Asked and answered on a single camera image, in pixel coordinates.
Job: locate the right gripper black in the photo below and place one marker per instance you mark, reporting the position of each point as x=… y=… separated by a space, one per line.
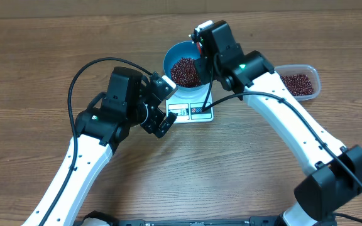
x=208 y=75

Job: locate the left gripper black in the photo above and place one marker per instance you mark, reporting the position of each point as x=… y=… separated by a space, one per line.
x=151 y=124

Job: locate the red scoop blue handle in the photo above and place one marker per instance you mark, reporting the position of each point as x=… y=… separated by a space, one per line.
x=199 y=48

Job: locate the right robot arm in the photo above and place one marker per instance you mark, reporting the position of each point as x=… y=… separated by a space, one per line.
x=333 y=171

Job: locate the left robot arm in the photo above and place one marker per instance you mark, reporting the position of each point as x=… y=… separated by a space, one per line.
x=131 y=99

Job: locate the red beans in bowl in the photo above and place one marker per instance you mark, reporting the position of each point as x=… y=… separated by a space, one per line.
x=184 y=74

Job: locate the blue bowl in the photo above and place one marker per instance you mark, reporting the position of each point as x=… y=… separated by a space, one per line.
x=185 y=49

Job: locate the white digital kitchen scale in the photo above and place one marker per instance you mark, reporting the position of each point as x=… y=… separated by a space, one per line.
x=187 y=104

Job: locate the clear plastic container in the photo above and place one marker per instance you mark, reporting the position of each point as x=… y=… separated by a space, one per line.
x=309 y=71

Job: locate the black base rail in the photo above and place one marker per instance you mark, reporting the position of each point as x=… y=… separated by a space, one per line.
x=99 y=218

